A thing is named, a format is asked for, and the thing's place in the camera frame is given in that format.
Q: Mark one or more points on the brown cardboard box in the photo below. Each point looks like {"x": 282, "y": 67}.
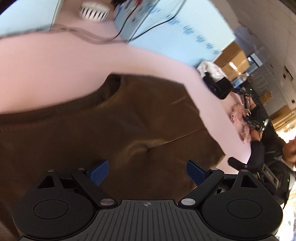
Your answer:
{"x": 232, "y": 61}

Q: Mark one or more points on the pink fluffy garment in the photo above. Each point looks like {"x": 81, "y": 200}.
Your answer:
{"x": 238, "y": 113}

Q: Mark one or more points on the large light blue carton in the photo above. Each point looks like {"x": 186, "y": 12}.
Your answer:
{"x": 19, "y": 17}

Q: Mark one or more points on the black USB cable short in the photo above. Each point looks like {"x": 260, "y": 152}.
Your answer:
{"x": 132, "y": 18}

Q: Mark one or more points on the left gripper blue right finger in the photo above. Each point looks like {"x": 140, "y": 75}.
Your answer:
{"x": 200, "y": 175}

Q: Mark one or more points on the brown leather jacket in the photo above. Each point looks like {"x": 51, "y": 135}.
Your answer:
{"x": 147, "y": 128}

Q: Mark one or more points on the black striped white bowl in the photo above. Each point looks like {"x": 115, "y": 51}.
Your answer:
{"x": 92, "y": 11}

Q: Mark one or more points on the black USB cable long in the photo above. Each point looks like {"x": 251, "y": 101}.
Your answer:
{"x": 87, "y": 36}

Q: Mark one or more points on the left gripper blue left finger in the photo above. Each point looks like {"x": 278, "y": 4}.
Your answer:
{"x": 95, "y": 174}

